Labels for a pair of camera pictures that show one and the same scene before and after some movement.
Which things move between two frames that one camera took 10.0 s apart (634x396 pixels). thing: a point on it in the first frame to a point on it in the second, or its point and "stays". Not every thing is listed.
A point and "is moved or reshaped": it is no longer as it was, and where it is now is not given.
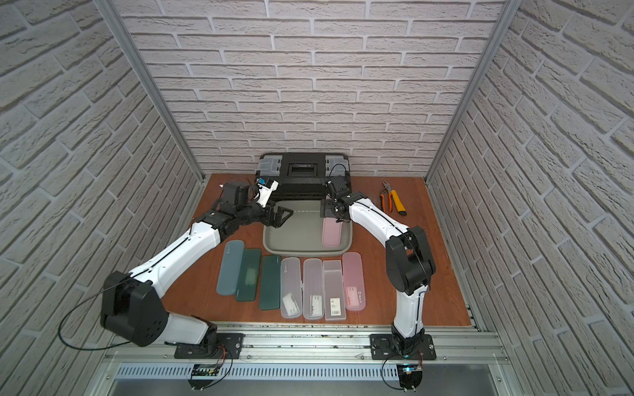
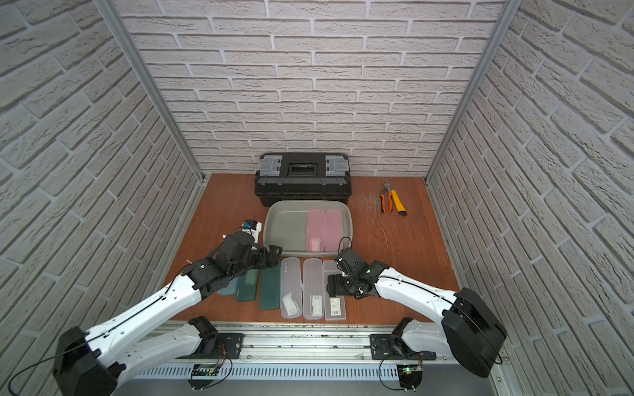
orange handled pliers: x=386 y=189 stays
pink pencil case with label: x=353 y=281 is moved or reshaped
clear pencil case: x=290 y=287 stays
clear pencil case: x=313 y=289 stays
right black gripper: x=326 y=208 to x=334 y=287
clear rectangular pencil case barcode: x=334 y=302 stays
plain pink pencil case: x=332 y=232 stays
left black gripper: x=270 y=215 to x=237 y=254
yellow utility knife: x=399 y=205 stays
